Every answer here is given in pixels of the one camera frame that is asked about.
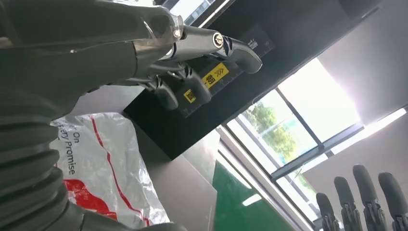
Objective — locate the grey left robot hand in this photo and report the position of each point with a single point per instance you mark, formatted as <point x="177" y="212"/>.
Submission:
<point x="79" y="47"/>

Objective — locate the white red-printed plastic package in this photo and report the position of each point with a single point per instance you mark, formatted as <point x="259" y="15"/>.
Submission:
<point x="105" y="165"/>

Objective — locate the green conveyor belt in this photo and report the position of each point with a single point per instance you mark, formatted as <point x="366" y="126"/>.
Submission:
<point x="236" y="197"/>

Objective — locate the black inbound scanner machine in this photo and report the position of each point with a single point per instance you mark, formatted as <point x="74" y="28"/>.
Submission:
<point x="178" y="134"/>

